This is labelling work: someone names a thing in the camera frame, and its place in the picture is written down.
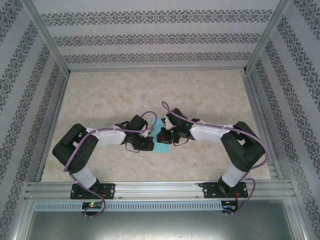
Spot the light blue paper sheet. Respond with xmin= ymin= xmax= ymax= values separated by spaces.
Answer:
xmin=150 ymin=117 xmax=171 ymax=155

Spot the grey metal sheet panel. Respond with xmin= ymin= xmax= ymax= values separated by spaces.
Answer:
xmin=14 ymin=211 xmax=308 ymax=240

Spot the aluminium mounting rail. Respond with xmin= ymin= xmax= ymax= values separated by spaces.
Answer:
xmin=24 ymin=181 xmax=293 ymax=201

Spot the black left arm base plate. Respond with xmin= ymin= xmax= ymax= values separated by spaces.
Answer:
xmin=70 ymin=183 xmax=116 ymax=200

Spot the grey slotted cable duct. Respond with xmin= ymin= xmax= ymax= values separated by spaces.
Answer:
xmin=34 ymin=201 xmax=223 ymax=212

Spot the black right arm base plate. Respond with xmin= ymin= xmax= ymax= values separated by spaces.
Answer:
xmin=202 ymin=181 xmax=249 ymax=200

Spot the aluminium table back rail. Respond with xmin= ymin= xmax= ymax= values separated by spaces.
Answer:
xmin=68 ymin=66 xmax=247 ymax=74

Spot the aluminium table side rail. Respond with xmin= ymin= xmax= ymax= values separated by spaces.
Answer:
xmin=34 ymin=74 xmax=71 ymax=182
xmin=241 ymin=72 xmax=285 ymax=180

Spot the aluminium frame post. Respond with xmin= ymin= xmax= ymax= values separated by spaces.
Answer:
xmin=23 ymin=0 xmax=72 ymax=77
xmin=243 ymin=0 xmax=292 ymax=75

